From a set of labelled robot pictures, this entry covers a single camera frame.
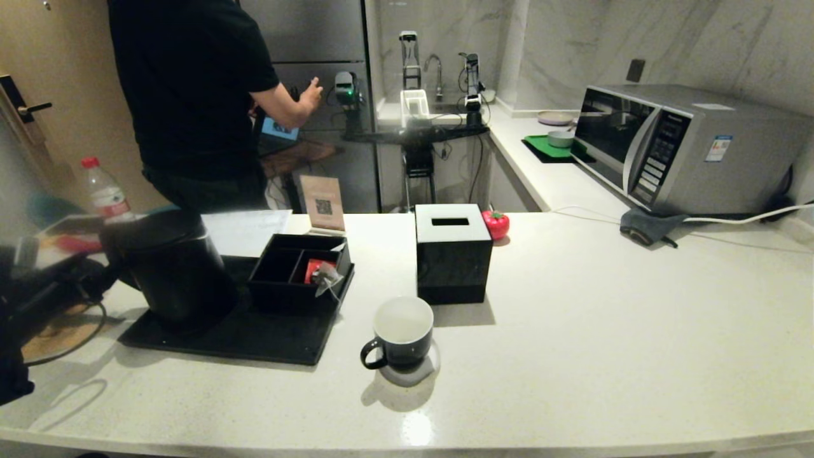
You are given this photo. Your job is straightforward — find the white paper sheet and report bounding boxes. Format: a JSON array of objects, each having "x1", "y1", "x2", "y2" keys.
[{"x1": 202, "y1": 210, "x2": 293, "y2": 257}]

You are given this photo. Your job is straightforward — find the silver microwave oven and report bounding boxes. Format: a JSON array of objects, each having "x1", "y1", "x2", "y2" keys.
[{"x1": 570, "y1": 85, "x2": 811, "y2": 216}]

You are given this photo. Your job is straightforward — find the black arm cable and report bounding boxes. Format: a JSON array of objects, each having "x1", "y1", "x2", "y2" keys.
[{"x1": 22, "y1": 299, "x2": 109, "y2": 366}]

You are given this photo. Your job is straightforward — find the brown QR code sign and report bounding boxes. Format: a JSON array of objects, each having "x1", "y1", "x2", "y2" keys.
[{"x1": 299, "y1": 175, "x2": 347, "y2": 233}]

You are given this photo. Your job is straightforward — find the red sachet packet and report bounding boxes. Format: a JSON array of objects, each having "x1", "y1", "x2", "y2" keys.
[{"x1": 305, "y1": 258, "x2": 336, "y2": 285}]

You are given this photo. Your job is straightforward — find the black door handle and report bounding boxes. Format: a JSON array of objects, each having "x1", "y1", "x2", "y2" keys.
[{"x1": 0, "y1": 74, "x2": 53, "y2": 125}]

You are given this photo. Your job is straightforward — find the black stand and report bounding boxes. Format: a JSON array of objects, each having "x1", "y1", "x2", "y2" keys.
[{"x1": 403, "y1": 144, "x2": 438, "y2": 206}]

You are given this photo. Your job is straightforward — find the dark mug white inside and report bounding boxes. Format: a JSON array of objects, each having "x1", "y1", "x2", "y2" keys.
[{"x1": 360, "y1": 296, "x2": 434, "y2": 371}]

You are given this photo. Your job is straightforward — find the person in black shirt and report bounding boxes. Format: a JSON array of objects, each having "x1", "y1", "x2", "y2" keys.
[{"x1": 107, "y1": 0, "x2": 280, "y2": 214}]

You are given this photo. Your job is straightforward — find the person's right hand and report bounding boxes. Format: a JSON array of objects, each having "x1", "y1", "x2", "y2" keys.
[{"x1": 298, "y1": 76, "x2": 324, "y2": 115}]

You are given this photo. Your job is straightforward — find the chrome sink faucet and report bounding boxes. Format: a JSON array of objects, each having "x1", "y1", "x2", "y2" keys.
[{"x1": 424, "y1": 55, "x2": 445, "y2": 102}]

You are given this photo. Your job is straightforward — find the person's right forearm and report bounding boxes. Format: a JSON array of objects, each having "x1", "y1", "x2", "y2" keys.
[{"x1": 251, "y1": 80, "x2": 306, "y2": 131}]

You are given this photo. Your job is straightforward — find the grey folded cloth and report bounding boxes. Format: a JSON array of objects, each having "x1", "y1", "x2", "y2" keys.
[{"x1": 619, "y1": 208, "x2": 689, "y2": 248}]

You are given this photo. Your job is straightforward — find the black electric kettle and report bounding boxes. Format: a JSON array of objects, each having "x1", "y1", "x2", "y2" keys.
[{"x1": 99, "y1": 210, "x2": 239, "y2": 331}]

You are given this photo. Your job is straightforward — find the plastic bottle red cap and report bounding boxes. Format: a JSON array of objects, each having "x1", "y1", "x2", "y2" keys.
[{"x1": 80, "y1": 156, "x2": 133, "y2": 220}]

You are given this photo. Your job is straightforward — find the teal object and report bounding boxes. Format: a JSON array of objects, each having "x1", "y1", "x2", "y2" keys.
[{"x1": 25, "y1": 194, "x2": 83, "y2": 226}]

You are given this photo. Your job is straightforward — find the black compartment box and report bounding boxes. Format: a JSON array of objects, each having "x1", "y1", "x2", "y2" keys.
[{"x1": 248, "y1": 233, "x2": 352, "y2": 312}]

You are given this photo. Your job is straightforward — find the white round coaster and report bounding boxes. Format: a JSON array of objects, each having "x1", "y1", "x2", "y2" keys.
[{"x1": 375, "y1": 340, "x2": 441, "y2": 387}]

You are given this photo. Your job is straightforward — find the yellow cloth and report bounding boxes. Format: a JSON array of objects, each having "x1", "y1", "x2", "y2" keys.
[{"x1": 22, "y1": 302, "x2": 106, "y2": 363}]

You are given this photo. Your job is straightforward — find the white dish rack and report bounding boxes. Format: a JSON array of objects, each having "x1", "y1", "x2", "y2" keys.
[{"x1": 399, "y1": 90, "x2": 432, "y2": 127}]

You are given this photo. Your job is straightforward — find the thin white cable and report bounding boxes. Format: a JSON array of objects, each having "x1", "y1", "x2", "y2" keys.
[{"x1": 550, "y1": 205, "x2": 630, "y2": 219}]

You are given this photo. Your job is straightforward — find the open laptop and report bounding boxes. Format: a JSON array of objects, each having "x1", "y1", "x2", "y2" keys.
[{"x1": 258, "y1": 114, "x2": 300, "y2": 156}]

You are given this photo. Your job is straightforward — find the black tissue box white lid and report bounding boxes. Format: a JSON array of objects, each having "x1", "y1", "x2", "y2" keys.
[{"x1": 415, "y1": 204, "x2": 493, "y2": 305}]

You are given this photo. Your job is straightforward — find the grey tea bag sachet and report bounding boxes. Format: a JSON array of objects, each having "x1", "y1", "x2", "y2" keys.
[{"x1": 315, "y1": 261, "x2": 344, "y2": 298}]

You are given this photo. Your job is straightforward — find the thick white power cable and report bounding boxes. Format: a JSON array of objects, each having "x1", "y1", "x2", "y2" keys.
[{"x1": 684, "y1": 202, "x2": 814, "y2": 224}]

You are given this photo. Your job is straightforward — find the black serving tray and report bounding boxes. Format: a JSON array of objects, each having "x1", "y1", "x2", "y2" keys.
[{"x1": 118, "y1": 254, "x2": 355, "y2": 366}]

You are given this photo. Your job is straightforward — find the red tomato shaped ornament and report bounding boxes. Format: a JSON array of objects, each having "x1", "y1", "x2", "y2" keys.
[{"x1": 481, "y1": 209, "x2": 510, "y2": 242}]

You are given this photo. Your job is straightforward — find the green tray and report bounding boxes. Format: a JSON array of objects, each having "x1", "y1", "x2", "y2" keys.
[{"x1": 523, "y1": 134, "x2": 589, "y2": 164}]

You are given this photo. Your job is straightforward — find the black mounting bar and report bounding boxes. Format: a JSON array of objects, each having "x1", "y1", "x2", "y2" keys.
[{"x1": 343, "y1": 125, "x2": 490, "y2": 144}]

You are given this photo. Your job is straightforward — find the grey refrigerator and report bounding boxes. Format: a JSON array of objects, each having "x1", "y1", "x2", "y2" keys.
[{"x1": 238, "y1": 0, "x2": 382, "y2": 214}]

